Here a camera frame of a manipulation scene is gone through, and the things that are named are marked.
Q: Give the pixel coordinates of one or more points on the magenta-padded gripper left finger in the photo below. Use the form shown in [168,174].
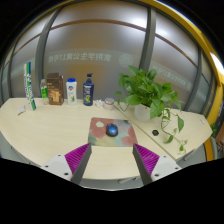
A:
[74,161]

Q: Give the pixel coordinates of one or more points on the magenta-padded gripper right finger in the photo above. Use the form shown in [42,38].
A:
[150,162]

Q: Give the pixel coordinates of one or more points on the blue computer mouse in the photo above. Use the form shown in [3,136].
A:
[112,129]

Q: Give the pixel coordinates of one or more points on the floral print mouse pad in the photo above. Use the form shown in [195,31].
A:
[100,133]

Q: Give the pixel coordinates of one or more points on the small black round object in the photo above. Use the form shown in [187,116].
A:
[155,132]

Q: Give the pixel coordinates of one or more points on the crumpled white tissue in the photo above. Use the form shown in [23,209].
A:
[99,103]

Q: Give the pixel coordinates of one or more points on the potted green pothos plant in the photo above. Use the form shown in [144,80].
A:
[146,95]

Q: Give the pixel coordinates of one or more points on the small white round jar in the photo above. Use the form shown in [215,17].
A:
[108,103]

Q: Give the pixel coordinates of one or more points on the white blue-capped lotion bottle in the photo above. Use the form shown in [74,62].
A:
[71,92]

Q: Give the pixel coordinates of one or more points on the dark blue pump bottle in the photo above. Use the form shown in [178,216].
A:
[88,91]

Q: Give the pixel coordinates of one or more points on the small white blister pack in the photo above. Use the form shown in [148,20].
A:
[21,109]

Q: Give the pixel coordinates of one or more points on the brown paper box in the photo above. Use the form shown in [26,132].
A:
[55,89]

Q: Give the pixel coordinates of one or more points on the clear green-label drink bottle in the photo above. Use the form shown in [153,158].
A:
[44,92]

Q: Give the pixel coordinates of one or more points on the green white shuttlecock tube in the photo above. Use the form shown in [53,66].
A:
[29,86]

